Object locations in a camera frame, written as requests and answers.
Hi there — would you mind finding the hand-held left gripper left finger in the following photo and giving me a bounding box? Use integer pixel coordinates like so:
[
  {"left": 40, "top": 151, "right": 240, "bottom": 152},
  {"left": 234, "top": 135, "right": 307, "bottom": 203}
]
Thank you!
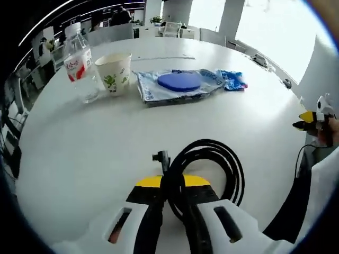
[{"left": 88, "top": 174, "right": 167, "bottom": 254}]

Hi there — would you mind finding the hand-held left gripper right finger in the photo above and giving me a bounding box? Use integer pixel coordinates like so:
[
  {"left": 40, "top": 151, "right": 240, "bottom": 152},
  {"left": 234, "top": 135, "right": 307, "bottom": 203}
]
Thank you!
[{"left": 182, "top": 174, "right": 262, "bottom": 254}]

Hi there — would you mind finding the blue tissue packet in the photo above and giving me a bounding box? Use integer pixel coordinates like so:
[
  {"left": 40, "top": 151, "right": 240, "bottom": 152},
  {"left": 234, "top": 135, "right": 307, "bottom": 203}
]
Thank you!
[{"left": 216, "top": 69, "right": 249, "bottom": 92}]

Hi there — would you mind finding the blue plastic wrapper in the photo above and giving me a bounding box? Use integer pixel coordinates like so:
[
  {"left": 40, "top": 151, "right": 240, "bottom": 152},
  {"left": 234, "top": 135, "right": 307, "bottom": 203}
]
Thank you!
[{"left": 131, "top": 68, "right": 227, "bottom": 106}]

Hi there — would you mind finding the blue round pad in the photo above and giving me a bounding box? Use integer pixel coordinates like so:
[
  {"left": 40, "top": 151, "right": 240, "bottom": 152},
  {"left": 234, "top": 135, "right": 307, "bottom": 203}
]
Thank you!
[{"left": 157, "top": 73, "right": 202, "bottom": 93}]

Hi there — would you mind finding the white paper cup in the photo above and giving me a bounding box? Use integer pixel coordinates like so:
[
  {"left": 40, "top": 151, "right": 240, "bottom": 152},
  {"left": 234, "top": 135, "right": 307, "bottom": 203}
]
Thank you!
[{"left": 94, "top": 52, "right": 132, "bottom": 97}]

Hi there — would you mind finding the clear water bottle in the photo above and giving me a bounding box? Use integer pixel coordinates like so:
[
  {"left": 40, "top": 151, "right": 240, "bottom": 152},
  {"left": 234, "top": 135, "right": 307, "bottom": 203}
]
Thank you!
[{"left": 63, "top": 22, "right": 101, "bottom": 104}]

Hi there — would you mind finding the person's right hand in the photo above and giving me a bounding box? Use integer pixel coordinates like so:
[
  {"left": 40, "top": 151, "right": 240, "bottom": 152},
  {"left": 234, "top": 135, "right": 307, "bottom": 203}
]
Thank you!
[{"left": 315, "top": 116, "right": 335, "bottom": 147}]

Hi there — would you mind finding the white power strip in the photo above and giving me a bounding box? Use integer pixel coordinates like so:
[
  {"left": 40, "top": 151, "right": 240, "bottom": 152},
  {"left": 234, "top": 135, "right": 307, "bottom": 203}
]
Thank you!
[{"left": 131, "top": 55, "right": 197, "bottom": 61}]

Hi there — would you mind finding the white mesh office chair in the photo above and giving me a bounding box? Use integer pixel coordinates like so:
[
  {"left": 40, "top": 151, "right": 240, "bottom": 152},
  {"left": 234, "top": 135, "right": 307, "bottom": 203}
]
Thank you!
[{"left": 158, "top": 22, "right": 184, "bottom": 38}]

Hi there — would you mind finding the grey chair back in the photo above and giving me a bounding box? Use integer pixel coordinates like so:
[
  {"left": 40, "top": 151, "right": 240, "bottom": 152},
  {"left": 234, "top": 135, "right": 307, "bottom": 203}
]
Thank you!
[{"left": 86, "top": 23, "right": 135, "bottom": 46}]

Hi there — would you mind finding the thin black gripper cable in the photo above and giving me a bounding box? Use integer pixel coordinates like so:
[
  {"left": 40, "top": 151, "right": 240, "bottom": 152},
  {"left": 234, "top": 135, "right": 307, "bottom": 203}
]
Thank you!
[{"left": 295, "top": 142, "right": 335, "bottom": 181}]

